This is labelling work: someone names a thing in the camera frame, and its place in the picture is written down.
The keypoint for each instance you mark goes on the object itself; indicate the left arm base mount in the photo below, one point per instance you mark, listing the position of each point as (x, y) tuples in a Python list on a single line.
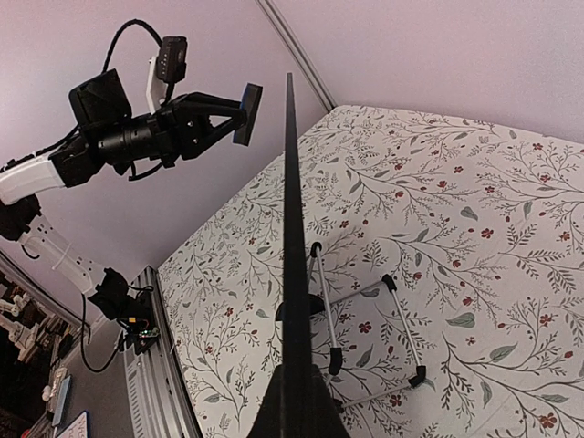
[(130, 306)]

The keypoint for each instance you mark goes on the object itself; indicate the wire easel stand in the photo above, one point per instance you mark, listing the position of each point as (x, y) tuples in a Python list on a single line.
[(362, 344)]

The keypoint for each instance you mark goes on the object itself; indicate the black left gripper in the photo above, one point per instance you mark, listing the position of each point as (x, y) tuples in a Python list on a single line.
[(108, 133)]

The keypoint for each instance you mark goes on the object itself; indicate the floral patterned table mat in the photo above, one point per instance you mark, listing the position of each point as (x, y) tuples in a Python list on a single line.
[(481, 227)]

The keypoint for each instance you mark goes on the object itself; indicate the left aluminium corner post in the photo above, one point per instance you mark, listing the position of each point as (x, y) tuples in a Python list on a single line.
[(296, 50)]

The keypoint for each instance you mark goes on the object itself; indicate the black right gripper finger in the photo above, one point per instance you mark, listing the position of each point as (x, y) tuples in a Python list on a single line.
[(303, 409)]

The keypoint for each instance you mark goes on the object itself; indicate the blue whiteboard eraser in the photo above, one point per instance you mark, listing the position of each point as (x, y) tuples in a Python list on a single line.
[(249, 105)]

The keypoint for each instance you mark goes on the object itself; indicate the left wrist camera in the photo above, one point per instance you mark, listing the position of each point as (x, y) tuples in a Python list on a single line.
[(171, 60)]

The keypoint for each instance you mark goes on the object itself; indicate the small black-framed whiteboard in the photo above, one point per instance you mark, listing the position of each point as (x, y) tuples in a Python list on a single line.
[(296, 354)]

